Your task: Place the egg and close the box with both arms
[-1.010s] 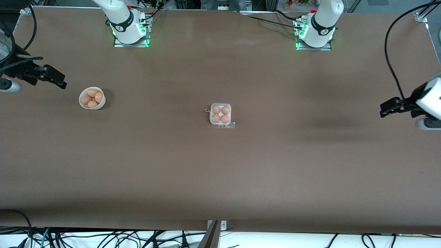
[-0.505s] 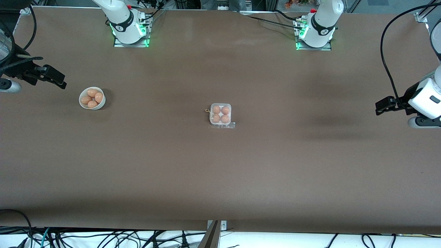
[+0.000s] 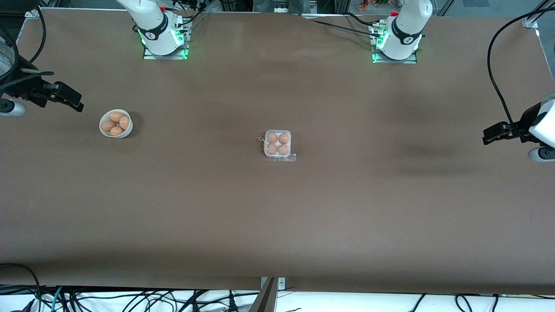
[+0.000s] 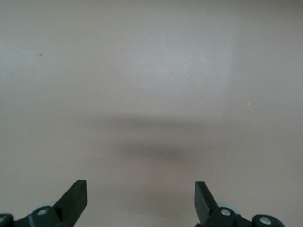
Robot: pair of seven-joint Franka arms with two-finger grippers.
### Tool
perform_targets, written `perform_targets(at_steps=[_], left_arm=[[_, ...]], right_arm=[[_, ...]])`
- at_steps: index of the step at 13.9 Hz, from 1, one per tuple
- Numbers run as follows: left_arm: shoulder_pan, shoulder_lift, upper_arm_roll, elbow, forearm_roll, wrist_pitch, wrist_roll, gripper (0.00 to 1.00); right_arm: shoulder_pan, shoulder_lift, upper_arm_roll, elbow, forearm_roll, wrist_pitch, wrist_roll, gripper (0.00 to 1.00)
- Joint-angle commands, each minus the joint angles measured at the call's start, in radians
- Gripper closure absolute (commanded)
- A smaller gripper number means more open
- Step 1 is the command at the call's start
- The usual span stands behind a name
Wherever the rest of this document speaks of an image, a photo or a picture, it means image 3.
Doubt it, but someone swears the clear plastic egg box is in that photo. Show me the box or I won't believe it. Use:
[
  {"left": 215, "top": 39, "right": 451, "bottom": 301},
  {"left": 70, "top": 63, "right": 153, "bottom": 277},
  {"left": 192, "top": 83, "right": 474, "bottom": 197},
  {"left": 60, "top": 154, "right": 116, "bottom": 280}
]
[{"left": 263, "top": 130, "right": 292, "bottom": 159}]

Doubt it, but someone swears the white round bowl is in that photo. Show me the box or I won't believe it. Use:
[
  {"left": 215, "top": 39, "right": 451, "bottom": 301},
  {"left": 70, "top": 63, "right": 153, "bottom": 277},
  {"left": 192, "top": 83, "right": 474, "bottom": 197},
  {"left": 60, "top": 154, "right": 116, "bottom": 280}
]
[{"left": 99, "top": 109, "right": 134, "bottom": 139}]

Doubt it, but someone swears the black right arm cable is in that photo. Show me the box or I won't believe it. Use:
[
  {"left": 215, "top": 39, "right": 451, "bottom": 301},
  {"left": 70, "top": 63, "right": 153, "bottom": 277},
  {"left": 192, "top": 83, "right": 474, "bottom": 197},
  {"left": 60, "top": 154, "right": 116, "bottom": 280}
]
[{"left": 0, "top": 6, "right": 47, "bottom": 94}]

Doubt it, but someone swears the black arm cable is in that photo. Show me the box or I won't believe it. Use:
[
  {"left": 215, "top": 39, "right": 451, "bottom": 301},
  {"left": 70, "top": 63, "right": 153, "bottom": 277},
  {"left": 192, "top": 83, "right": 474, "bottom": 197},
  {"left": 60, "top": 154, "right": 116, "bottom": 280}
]
[
  {"left": 487, "top": 0, "right": 555, "bottom": 130},
  {"left": 0, "top": 6, "right": 47, "bottom": 94}
]

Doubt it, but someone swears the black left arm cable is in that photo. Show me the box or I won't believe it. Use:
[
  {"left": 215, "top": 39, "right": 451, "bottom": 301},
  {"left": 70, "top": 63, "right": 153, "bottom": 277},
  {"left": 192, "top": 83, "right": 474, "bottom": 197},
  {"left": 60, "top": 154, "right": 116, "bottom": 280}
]
[{"left": 487, "top": 0, "right": 555, "bottom": 130}]

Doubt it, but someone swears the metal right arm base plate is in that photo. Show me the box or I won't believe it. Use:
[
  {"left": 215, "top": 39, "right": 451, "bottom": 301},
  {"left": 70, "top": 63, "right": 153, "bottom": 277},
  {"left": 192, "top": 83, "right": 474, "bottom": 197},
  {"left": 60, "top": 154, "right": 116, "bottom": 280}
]
[{"left": 143, "top": 43, "right": 189, "bottom": 60}]

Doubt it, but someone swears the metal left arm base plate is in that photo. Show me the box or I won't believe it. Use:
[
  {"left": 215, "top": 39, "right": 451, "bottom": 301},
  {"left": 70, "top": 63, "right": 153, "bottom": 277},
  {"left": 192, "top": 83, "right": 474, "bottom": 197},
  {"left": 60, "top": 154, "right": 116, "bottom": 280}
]
[{"left": 372, "top": 51, "right": 418, "bottom": 65}]

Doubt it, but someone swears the teal cable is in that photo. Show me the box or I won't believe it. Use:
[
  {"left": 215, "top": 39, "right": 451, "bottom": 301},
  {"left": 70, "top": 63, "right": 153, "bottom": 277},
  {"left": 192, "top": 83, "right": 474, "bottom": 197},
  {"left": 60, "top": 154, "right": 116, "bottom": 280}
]
[{"left": 51, "top": 286, "right": 65, "bottom": 312}]

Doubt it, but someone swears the dark camera mount pole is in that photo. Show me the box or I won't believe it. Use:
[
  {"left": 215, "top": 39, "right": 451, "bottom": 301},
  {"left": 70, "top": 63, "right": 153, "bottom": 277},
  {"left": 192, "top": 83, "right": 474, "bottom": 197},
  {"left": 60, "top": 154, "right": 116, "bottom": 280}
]
[{"left": 248, "top": 277, "right": 278, "bottom": 312}]

